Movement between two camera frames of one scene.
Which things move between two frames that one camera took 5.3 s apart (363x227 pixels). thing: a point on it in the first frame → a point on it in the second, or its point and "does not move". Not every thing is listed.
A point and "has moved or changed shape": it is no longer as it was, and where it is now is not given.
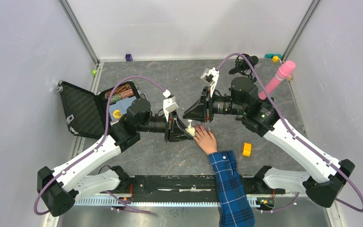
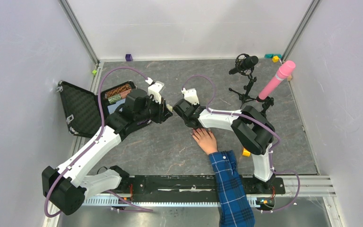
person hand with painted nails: x=206 y=138 does not move
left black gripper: x=178 y=129 → x=163 y=112
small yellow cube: x=275 y=58 does not move
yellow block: x=246 y=150 does not move
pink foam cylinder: x=286 y=70 does not move
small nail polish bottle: x=191 y=130 has moved or changed shape
